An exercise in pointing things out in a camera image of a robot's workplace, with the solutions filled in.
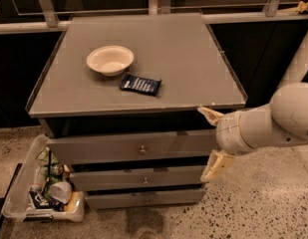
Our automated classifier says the white paper cup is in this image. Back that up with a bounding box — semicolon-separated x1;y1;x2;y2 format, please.
50;181;72;204

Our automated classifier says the white bowl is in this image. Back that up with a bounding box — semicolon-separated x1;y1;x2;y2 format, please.
87;46;135;77

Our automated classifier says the grey middle drawer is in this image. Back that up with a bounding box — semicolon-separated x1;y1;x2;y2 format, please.
70;165;203;191

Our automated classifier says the green snack bag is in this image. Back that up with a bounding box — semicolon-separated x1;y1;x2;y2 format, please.
37;146;64;198

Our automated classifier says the grey drawer cabinet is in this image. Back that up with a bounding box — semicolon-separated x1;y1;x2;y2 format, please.
27;14;246;199

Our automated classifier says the grey top drawer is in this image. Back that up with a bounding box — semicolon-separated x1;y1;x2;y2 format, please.
48;129;218;164

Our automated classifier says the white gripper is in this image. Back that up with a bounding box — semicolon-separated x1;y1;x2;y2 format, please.
197;107;253;183

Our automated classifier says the blue white packet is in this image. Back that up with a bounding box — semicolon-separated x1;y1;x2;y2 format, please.
29;191;64;212

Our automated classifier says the yellow sponge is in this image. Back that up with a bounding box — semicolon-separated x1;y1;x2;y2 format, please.
64;192;80;212

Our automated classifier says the grey drawer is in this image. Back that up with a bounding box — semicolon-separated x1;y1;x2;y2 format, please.
86;188;204;210
48;129;218;164
70;165;203;191

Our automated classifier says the grey bottom drawer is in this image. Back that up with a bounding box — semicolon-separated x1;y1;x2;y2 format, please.
86;188;204;210

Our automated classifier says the blue snack packet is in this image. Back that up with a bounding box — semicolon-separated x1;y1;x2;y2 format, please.
120;74;161;97

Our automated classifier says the clear plastic bin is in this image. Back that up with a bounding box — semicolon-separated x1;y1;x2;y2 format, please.
3;134;85;222

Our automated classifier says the yellow cloth on railing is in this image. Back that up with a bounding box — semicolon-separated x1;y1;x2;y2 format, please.
296;1;308;14

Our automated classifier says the metal railing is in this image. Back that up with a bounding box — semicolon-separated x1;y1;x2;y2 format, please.
0;0;308;35

